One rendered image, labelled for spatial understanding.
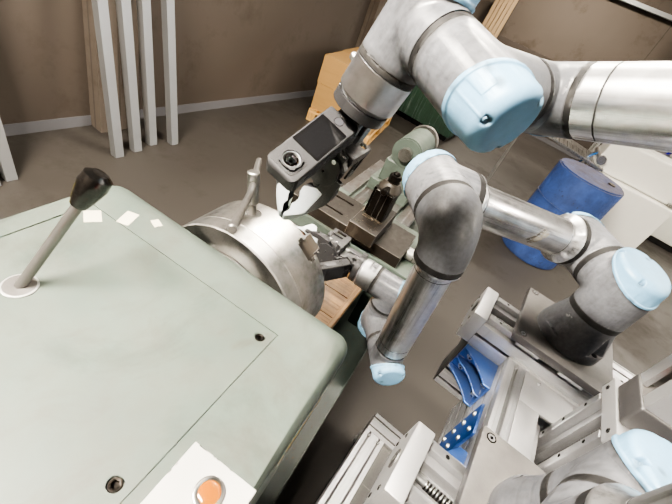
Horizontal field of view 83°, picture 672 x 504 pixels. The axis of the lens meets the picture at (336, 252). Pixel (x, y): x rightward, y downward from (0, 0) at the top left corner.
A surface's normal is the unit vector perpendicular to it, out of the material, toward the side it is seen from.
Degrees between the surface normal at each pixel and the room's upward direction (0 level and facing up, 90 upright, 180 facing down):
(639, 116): 109
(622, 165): 90
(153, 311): 0
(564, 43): 90
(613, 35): 90
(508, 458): 0
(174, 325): 0
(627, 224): 90
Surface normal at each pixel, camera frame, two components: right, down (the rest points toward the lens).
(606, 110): -0.79, 0.45
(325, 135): 0.24, -0.30
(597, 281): -0.94, -0.20
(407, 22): -0.73, 0.06
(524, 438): 0.33, -0.72
